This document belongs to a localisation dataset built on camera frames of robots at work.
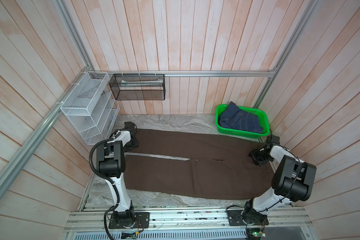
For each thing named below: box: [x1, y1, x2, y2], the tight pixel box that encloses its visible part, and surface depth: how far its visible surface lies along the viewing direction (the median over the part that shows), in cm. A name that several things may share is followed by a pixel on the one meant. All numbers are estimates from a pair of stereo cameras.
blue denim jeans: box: [218, 101, 264, 134], surface depth 109 cm
